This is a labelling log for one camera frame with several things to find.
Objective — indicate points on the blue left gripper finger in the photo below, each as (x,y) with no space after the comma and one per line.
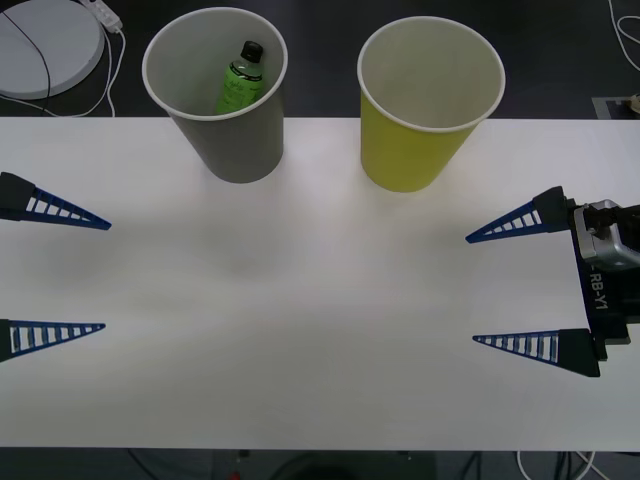
(5,340)
(15,197)

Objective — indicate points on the white round disc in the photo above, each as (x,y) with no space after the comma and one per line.
(65,45)

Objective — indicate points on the grey waste bin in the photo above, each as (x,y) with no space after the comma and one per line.
(240,145)

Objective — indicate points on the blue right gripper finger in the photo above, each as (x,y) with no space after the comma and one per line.
(575,350)
(550,212)

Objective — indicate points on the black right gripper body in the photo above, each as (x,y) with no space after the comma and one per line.
(600,300)

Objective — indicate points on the green plastic bottle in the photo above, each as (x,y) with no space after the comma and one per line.
(240,85)

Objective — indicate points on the yellow-green waste bin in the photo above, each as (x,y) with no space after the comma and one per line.
(400,155)

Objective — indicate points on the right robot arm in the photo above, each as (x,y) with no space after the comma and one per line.
(605,250)

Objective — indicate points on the white power strip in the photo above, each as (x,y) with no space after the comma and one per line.
(107,14)

